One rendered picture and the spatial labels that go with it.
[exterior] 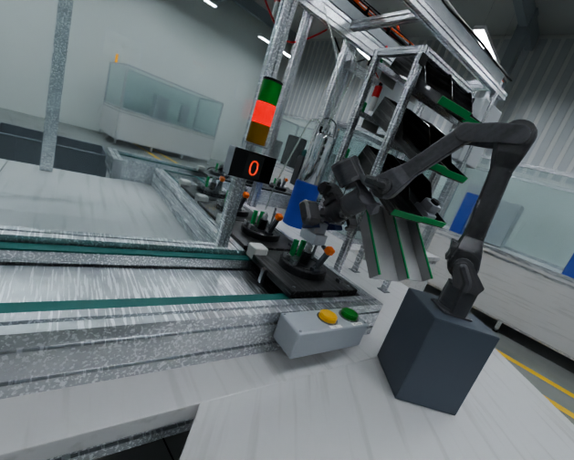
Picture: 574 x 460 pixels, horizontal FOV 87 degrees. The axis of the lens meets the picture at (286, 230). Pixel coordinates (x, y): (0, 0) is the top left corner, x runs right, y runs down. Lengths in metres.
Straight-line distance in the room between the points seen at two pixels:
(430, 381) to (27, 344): 0.69
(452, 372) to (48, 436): 0.68
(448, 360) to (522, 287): 3.86
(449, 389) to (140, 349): 0.60
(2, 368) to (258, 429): 0.35
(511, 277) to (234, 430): 4.24
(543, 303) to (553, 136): 5.53
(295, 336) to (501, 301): 4.12
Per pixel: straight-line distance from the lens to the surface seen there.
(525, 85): 9.88
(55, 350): 0.53
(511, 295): 4.59
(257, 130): 0.78
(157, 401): 0.56
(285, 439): 0.57
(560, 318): 4.59
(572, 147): 9.33
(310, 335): 0.62
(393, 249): 1.08
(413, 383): 0.75
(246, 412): 0.58
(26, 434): 0.54
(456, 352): 0.74
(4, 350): 0.54
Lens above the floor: 1.27
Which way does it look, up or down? 14 degrees down
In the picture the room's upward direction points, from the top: 19 degrees clockwise
